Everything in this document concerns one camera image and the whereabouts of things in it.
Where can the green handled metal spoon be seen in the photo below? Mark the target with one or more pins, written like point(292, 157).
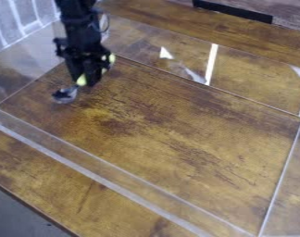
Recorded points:
point(65, 95)

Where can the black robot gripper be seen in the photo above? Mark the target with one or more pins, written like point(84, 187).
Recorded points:
point(81, 48)

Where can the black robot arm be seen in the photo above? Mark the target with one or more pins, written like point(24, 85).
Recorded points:
point(79, 8)

